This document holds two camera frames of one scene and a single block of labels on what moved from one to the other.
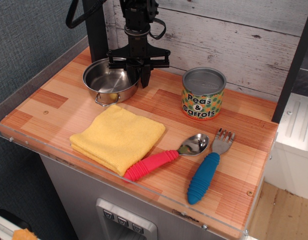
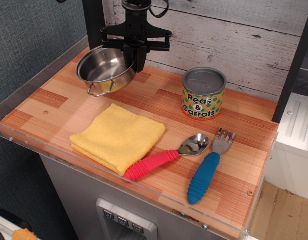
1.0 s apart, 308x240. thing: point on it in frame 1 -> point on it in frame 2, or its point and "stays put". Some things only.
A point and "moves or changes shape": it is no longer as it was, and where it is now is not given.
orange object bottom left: x=24 y=234 stays put
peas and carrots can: x=202 y=92 stays put
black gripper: x=138 y=52 -> x=136 y=31
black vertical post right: x=304 y=41 stays put
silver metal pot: x=109 y=83 moves or changes shape
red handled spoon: x=194 y=146 stays put
